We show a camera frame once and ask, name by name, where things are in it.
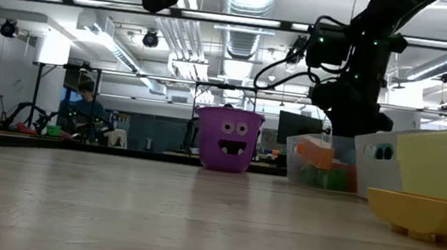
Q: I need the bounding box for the clear plastic container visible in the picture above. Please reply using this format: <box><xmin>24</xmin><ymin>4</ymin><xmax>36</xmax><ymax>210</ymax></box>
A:
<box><xmin>280</xmin><ymin>129</ymin><xmax>366</xmax><ymax>196</ymax></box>

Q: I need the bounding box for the teal foam die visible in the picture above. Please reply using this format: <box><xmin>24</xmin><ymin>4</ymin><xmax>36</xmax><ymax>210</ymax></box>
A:
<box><xmin>374</xmin><ymin>142</ymin><xmax>396</xmax><ymax>163</ymax></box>

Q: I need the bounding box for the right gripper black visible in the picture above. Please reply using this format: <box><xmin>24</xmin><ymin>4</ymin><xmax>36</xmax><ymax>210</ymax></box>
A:
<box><xmin>305</xmin><ymin>75</ymin><xmax>400</xmax><ymax>143</ymax></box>

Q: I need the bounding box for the green two-stud brick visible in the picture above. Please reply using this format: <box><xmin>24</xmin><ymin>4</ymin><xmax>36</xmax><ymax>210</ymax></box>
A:
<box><xmin>298</xmin><ymin>163</ymin><xmax>351</xmax><ymax>193</ymax></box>

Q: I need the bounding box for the silver ventilation duct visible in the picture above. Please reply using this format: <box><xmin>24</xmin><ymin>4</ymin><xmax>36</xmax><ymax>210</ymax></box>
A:
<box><xmin>213</xmin><ymin>0</ymin><xmax>281</xmax><ymax>64</ymax></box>

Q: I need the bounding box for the white plastic container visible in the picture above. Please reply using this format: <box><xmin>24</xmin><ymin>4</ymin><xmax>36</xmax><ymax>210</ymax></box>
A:
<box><xmin>346</xmin><ymin>124</ymin><xmax>411</xmax><ymax>205</ymax></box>

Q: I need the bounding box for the black computer monitor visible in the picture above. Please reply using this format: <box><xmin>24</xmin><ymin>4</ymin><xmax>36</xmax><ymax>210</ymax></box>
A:
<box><xmin>275</xmin><ymin>110</ymin><xmax>329</xmax><ymax>151</ymax></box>

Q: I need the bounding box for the purple bucket with face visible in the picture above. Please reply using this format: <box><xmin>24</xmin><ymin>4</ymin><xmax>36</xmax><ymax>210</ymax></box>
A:
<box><xmin>188</xmin><ymin>103</ymin><xmax>268</xmax><ymax>177</ymax></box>

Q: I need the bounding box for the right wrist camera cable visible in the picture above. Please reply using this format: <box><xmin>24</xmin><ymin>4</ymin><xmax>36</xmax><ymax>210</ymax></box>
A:
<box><xmin>251</xmin><ymin>7</ymin><xmax>351</xmax><ymax>101</ymax></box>

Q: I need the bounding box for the orange-yellow flat brick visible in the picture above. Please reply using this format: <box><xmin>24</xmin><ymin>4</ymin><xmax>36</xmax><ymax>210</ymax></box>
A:
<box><xmin>361</xmin><ymin>186</ymin><xmax>447</xmax><ymax>247</ymax></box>

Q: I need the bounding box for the orange sloped brick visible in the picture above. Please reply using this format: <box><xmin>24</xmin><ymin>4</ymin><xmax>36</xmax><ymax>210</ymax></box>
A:
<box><xmin>293</xmin><ymin>134</ymin><xmax>337</xmax><ymax>172</ymax></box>

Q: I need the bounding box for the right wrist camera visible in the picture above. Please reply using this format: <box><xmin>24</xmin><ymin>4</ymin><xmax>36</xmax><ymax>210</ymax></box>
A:
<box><xmin>303</xmin><ymin>21</ymin><xmax>355</xmax><ymax>74</ymax></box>

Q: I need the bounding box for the blue-lit computer screen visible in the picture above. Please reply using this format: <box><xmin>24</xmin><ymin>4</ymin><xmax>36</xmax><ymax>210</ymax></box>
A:
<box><xmin>59</xmin><ymin>86</ymin><xmax>83</xmax><ymax>105</ymax></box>

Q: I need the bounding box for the green bucket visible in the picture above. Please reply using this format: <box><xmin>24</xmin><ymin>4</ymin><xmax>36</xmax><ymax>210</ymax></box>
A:
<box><xmin>44</xmin><ymin>123</ymin><xmax>63</xmax><ymax>138</ymax></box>

